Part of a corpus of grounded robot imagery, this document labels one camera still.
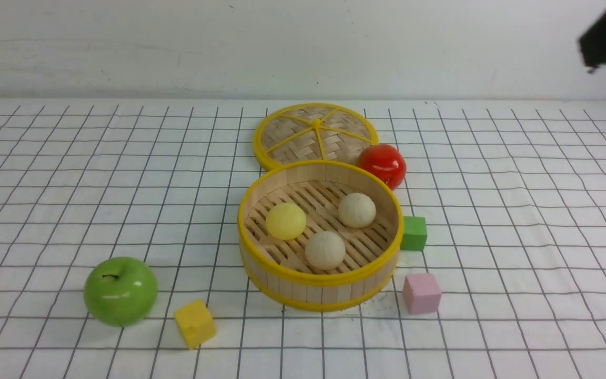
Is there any white bun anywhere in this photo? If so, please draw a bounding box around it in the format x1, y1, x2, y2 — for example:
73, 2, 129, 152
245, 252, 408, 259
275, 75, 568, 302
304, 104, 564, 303
338, 193, 377, 228
305, 231, 346, 270

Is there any bamboo steamer lid yellow rim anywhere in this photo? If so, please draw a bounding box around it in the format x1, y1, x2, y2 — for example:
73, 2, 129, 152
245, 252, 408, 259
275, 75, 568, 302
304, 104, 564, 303
252, 103, 379, 171

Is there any bamboo steamer tray yellow rim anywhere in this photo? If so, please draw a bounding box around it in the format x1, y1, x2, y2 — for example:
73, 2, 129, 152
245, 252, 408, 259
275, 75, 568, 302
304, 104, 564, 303
237, 160, 405, 312

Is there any white grid tablecloth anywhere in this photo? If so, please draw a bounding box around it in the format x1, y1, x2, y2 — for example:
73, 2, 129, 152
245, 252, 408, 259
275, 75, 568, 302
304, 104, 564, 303
0, 100, 606, 378

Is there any red tomato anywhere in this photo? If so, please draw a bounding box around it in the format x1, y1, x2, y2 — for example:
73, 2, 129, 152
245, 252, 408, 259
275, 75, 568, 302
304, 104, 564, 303
356, 144, 407, 191

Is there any green cube block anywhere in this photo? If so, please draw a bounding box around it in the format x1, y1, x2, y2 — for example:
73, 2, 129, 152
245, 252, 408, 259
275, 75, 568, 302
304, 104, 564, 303
401, 216, 428, 252

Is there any pink cube block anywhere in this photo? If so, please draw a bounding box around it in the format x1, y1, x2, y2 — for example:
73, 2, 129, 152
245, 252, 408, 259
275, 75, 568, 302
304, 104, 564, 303
402, 273, 442, 315

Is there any yellow bun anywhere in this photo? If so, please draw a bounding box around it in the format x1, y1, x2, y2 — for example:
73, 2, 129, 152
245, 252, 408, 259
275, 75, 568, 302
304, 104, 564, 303
266, 203, 306, 241

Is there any yellow cube block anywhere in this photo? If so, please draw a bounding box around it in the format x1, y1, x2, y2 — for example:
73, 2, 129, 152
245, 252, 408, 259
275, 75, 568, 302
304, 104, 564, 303
174, 299, 216, 350

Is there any green apple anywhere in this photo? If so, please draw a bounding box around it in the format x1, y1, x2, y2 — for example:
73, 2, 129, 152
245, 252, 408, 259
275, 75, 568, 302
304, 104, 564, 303
83, 256, 158, 328

